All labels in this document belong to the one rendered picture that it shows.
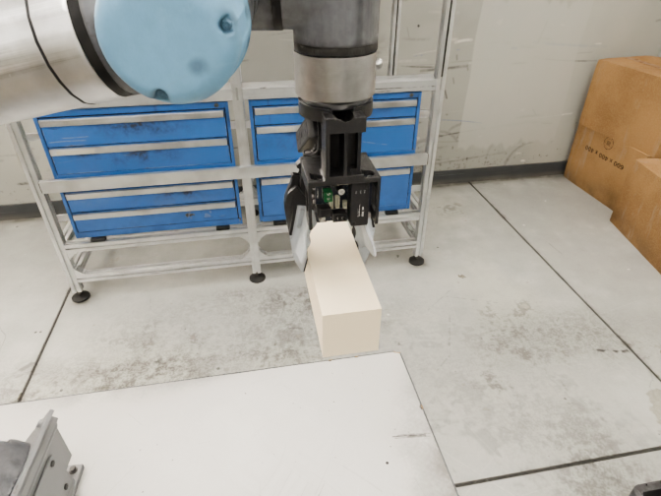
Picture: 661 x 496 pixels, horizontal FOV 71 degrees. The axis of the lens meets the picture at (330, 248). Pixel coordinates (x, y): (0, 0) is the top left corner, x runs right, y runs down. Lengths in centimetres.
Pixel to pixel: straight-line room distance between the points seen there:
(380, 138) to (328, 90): 167
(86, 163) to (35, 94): 180
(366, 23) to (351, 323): 28
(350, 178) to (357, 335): 16
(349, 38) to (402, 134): 171
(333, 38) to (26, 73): 22
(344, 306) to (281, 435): 44
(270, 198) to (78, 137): 79
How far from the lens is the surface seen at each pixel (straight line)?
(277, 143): 201
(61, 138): 211
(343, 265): 53
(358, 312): 47
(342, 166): 44
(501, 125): 334
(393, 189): 221
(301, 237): 52
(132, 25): 28
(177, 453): 89
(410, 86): 203
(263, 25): 43
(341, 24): 41
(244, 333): 207
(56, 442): 85
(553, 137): 359
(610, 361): 223
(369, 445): 86
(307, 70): 43
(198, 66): 27
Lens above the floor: 142
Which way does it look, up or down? 34 degrees down
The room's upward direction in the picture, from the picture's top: straight up
